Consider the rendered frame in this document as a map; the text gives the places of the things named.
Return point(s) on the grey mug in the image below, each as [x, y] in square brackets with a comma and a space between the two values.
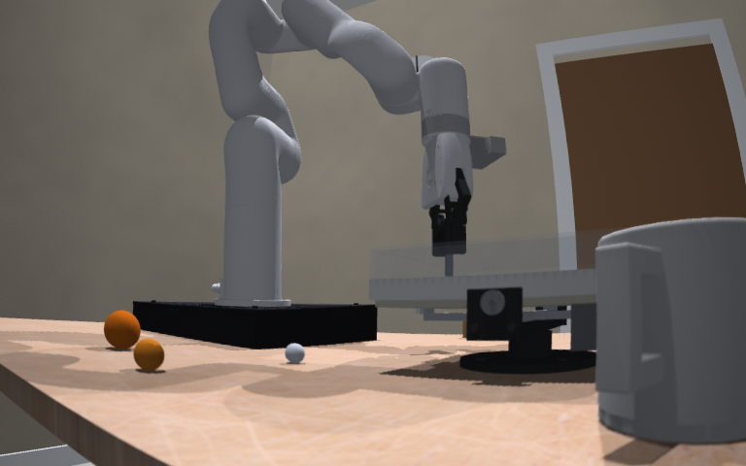
[680, 338]

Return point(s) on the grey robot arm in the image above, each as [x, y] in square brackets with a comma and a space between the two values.
[254, 145]

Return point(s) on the grey ball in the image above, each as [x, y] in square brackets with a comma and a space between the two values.
[294, 353]

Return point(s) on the orange ball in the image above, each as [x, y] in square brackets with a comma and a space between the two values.
[148, 354]
[122, 330]

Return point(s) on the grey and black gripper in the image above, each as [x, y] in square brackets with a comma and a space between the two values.
[447, 170]

